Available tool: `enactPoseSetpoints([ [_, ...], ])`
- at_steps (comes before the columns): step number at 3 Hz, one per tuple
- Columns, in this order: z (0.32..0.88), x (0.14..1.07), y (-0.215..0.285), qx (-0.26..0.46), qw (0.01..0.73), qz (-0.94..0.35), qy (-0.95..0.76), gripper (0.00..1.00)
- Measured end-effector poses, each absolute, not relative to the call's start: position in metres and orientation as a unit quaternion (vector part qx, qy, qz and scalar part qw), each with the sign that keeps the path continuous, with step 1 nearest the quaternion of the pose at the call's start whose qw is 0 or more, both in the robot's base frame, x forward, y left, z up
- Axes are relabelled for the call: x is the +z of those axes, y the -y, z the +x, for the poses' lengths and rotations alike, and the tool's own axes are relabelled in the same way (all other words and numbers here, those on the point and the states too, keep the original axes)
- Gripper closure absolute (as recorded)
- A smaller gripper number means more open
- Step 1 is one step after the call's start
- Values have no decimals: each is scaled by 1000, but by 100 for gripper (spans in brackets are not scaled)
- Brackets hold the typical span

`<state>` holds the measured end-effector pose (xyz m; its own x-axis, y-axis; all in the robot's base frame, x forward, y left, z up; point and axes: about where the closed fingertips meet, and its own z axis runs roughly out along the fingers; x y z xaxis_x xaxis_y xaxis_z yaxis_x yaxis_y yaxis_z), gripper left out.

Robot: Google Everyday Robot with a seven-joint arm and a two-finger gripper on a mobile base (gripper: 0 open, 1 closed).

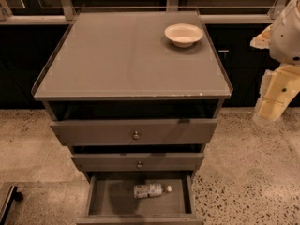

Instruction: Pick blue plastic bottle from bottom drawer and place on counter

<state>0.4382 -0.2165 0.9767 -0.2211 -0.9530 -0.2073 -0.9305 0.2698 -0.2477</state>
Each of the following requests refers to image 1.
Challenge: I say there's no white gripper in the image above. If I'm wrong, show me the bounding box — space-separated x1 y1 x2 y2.
250 26 300 125

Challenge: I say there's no blue labelled plastic bottle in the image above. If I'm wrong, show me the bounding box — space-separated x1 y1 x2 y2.
134 183 173 199

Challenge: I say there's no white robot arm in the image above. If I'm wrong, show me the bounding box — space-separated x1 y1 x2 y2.
250 0 300 125

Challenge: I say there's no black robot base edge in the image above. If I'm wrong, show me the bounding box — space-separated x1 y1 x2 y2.
0 186 23 225

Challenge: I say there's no grey top drawer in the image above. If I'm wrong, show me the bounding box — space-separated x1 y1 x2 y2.
51 119 217 146

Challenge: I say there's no grey drawer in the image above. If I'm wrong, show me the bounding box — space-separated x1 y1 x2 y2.
76 171 203 225
51 119 217 146
72 153 203 172

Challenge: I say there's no grey middle drawer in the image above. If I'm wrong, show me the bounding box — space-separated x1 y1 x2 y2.
72 153 203 172

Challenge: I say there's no grey drawer cabinet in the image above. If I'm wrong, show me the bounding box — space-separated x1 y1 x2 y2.
31 10 234 225

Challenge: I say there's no round top drawer knob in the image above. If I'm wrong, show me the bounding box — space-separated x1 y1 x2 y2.
132 131 141 140

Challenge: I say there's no round drawer knob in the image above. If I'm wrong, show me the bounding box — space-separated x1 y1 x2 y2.
136 161 143 169
132 131 141 140

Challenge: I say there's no round middle drawer knob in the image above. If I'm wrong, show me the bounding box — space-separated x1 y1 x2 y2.
136 161 143 169

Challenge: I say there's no grey bottom drawer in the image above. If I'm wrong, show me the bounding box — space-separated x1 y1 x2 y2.
76 171 203 225

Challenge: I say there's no white bowl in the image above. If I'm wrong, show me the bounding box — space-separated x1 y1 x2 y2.
164 23 203 48

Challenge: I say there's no metal shelf rail frame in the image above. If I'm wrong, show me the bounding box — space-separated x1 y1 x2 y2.
0 0 291 24

